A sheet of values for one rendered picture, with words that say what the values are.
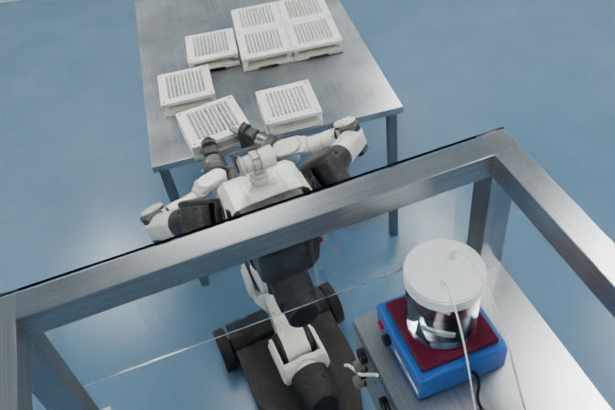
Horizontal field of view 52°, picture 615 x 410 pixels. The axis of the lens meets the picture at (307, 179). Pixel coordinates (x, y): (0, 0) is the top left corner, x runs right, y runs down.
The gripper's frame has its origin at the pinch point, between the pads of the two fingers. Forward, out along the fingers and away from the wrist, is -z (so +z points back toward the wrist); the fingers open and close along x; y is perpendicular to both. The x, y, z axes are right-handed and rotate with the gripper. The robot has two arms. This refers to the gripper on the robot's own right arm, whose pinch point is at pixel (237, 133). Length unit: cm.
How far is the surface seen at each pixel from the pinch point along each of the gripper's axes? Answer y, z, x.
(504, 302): -45, 120, -34
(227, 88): 38, -41, 19
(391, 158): 60, 34, 49
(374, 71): 80, 15, 19
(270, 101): 32.6, -10.0, 11.1
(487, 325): -58, 121, -44
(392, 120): 61, 34, 26
